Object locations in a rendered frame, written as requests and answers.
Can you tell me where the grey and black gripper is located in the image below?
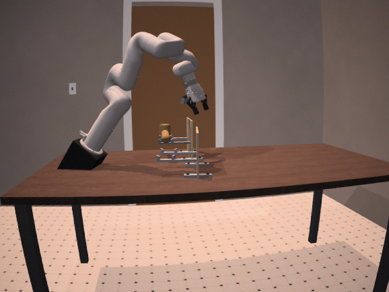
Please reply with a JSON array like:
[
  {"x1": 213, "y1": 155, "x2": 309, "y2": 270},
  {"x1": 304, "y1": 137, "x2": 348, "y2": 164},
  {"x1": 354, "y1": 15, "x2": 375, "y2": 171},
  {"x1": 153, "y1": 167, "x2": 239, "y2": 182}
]
[{"x1": 185, "y1": 83, "x2": 209, "y2": 115}]

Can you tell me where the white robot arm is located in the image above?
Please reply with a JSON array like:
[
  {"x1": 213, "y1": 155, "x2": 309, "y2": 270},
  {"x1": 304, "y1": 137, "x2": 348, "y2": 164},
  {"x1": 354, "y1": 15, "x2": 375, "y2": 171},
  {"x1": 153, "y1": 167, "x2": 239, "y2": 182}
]
[{"x1": 79, "y1": 32, "x2": 199, "y2": 155}]

